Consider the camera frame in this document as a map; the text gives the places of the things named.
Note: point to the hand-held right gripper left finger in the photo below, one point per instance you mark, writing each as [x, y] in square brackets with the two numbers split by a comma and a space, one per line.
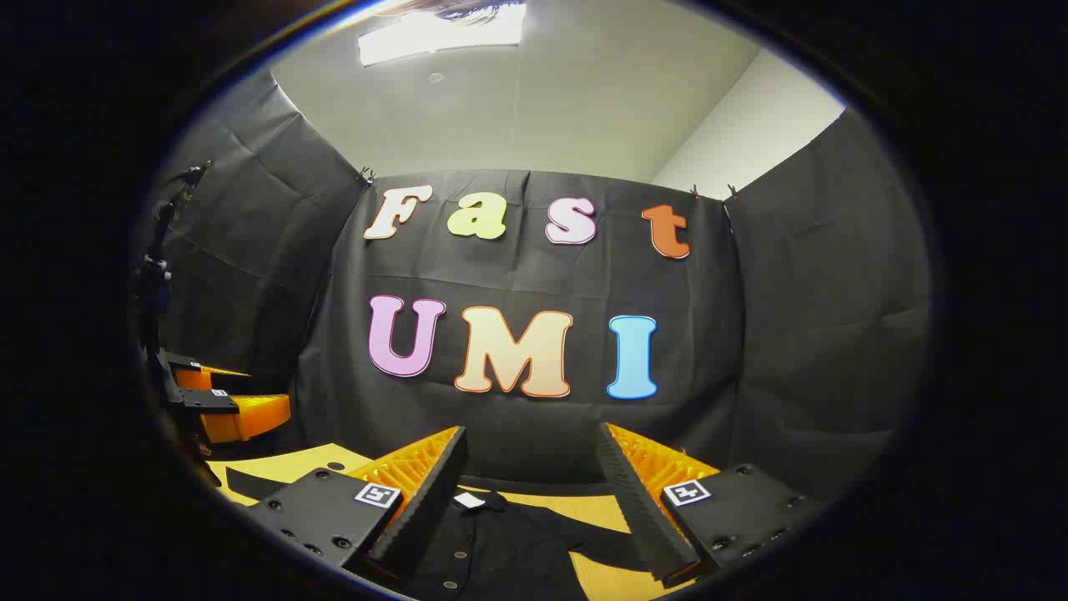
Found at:
[425, 509]

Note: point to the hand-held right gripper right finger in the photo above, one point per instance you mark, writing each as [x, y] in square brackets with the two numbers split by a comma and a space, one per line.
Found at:
[638, 509]

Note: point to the ceiling light panel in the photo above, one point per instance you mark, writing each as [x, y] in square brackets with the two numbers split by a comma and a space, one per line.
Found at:
[442, 33]

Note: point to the black button shirt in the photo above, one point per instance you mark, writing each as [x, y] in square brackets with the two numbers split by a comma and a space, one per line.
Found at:
[501, 542]

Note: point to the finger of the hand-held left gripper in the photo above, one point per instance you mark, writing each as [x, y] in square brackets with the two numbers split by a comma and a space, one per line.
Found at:
[188, 367]
[246, 417]

